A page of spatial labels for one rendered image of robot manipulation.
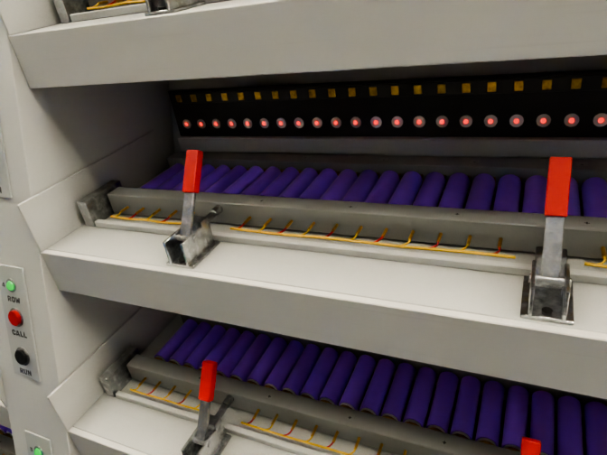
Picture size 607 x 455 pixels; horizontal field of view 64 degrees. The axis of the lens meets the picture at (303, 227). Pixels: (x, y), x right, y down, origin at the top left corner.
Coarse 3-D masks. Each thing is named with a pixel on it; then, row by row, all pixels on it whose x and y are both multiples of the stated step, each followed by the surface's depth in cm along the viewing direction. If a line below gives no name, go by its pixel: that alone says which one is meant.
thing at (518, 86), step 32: (192, 96) 53; (224, 96) 51; (256, 96) 50; (288, 96) 48; (320, 96) 47; (352, 96) 45; (384, 96) 44; (416, 96) 43; (448, 96) 42; (480, 96) 41; (512, 96) 40; (544, 96) 39; (576, 96) 38; (192, 128) 56; (224, 128) 54; (256, 128) 52; (288, 128) 51; (320, 128) 49; (352, 128) 48; (384, 128) 46; (416, 128) 45; (448, 128) 44; (480, 128) 43; (512, 128) 41; (544, 128) 40; (576, 128) 39
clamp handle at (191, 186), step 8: (192, 152) 39; (200, 152) 39; (192, 160) 39; (200, 160) 39; (184, 168) 40; (192, 168) 39; (200, 168) 40; (184, 176) 40; (192, 176) 39; (200, 176) 40; (184, 184) 39; (192, 184) 39; (192, 192) 39; (184, 200) 40; (192, 200) 39; (184, 208) 40; (192, 208) 39; (184, 216) 39; (192, 216) 39; (184, 224) 39; (192, 224) 39; (184, 232) 39; (192, 232) 40
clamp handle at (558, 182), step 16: (560, 160) 28; (560, 176) 28; (560, 192) 28; (560, 208) 28; (560, 224) 28; (544, 240) 28; (560, 240) 28; (544, 256) 28; (560, 256) 28; (544, 272) 28
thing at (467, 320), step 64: (64, 192) 47; (64, 256) 44; (128, 256) 42; (256, 256) 39; (320, 256) 37; (576, 256) 33; (256, 320) 37; (320, 320) 34; (384, 320) 32; (448, 320) 30; (512, 320) 28; (576, 320) 28; (576, 384) 28
